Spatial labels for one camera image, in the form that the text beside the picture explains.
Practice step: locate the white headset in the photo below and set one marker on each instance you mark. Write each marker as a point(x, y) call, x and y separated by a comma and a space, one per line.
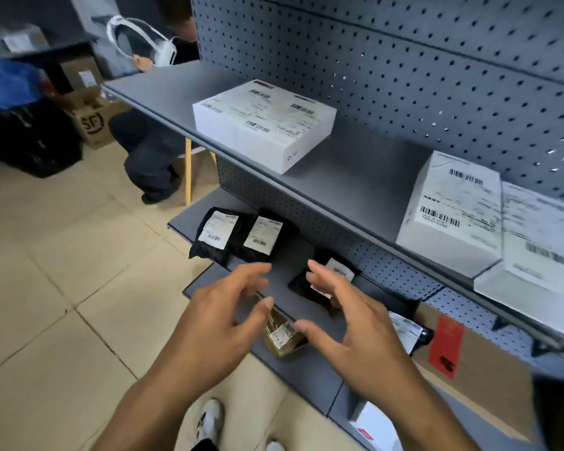
point(167, 53)

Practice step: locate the blue bin liner bag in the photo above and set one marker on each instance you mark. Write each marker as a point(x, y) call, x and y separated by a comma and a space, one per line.
point(9, 84)

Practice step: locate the black mailer bag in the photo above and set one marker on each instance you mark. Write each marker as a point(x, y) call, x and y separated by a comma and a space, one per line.
point(416, 333)
point(216, 230)
point(263, 234)
point(340, 267)

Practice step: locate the person's right forearm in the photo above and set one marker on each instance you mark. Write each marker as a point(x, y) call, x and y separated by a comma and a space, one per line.
point(432, 432)

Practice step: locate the white box barcode label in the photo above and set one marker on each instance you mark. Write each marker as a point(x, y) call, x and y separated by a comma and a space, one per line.
point(376, 432)

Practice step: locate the brown box red label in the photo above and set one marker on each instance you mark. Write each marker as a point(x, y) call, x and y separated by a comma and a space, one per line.
point(489, 385)

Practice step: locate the large white box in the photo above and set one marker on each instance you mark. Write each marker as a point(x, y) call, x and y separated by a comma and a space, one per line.
point(263, 122)

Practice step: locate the open cardboard carton black logo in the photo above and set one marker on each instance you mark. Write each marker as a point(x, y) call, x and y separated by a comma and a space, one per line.
point(94, 124)

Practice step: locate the small white labelled box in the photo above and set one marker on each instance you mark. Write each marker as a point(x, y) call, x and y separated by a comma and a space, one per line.
point(451, 216)
point(536, 258)

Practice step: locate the brown carton white label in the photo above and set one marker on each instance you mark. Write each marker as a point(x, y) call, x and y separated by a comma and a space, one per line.
point(77, 70)

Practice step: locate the white sneaker with black stripes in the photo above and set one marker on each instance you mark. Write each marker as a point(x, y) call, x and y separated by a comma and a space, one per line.
point(211, 420)
point(276, 447)

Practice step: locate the dark storage rack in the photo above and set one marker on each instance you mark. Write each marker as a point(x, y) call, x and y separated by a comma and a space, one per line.
point(70, 44)

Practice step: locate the person's left hand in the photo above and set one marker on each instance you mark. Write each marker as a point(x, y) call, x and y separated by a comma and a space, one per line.
point(211, 333)

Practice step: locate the pale carton white label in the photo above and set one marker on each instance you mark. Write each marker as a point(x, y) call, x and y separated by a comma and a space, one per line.
point(37, 39)

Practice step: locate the small gold packet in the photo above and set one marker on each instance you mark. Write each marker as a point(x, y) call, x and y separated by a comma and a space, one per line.
point(282, 338)

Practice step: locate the person's dark trousers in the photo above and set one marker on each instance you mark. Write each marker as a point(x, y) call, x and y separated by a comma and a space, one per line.
point(202, 447)

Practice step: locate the person's right hand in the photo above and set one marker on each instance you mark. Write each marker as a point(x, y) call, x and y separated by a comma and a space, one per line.
point(376, 356)

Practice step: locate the person's left forearm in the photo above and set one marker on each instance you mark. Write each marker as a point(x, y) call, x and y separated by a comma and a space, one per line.
point(145, 418)

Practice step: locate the grey metal shelving unit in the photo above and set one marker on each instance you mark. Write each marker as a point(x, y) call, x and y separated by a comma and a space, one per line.
point(357, 192)

